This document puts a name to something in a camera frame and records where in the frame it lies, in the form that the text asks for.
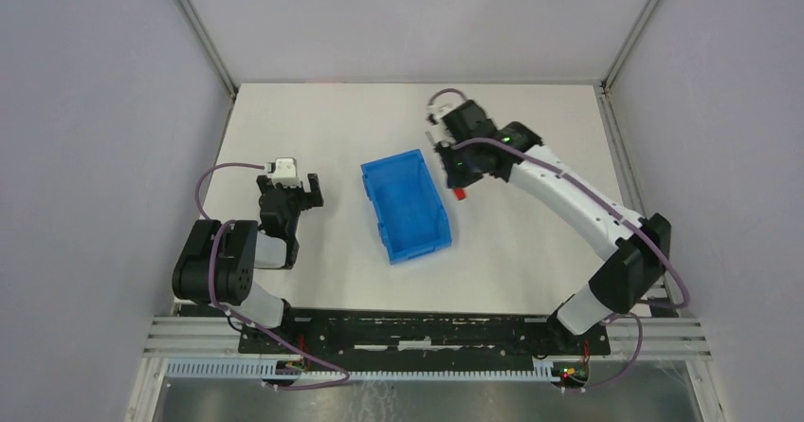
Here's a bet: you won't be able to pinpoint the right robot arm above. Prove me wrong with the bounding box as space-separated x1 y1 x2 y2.
427 100 671 338

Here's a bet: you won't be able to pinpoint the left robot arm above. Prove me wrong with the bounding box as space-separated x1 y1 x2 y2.
172 173 324 328

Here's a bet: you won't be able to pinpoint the blue plastic bin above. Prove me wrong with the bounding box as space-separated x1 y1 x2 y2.
360 149 452 265

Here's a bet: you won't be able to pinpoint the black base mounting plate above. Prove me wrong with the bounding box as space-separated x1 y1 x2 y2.
275 308 609 372

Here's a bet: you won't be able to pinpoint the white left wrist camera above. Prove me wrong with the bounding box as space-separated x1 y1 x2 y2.
265 157 301 188

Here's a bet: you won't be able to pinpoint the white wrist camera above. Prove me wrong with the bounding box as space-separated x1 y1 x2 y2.
265 157 301 188
425 103 447 147

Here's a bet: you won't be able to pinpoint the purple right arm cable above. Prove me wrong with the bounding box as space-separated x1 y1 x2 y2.
428 87 691 392

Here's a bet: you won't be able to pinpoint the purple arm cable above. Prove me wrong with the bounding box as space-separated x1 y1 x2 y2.
428 87 691 392
194 162 351 392

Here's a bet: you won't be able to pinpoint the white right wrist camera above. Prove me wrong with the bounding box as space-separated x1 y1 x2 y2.
425 103 447 147

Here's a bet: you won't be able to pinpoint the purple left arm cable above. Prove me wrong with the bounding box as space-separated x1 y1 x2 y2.
194 162 351 392

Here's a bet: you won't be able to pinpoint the right aluminium corner post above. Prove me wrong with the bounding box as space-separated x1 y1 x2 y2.
600 0 663 92

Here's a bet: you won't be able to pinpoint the aluminium corner post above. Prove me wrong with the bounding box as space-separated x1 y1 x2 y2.
174 0 239 101
600 0 663 92

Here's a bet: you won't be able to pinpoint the white slotted cable duct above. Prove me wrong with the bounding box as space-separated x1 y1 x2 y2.
165 358 559 383

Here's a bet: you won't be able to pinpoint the left aluminium corner post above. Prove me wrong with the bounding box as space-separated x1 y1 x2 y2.
174 0 239 101

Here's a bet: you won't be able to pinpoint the right aluminium side rail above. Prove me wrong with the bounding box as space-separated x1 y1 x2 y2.
594 82 678 304

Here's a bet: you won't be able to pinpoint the aluminium front frame rails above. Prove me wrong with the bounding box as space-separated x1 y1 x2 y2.
143 317 712 361

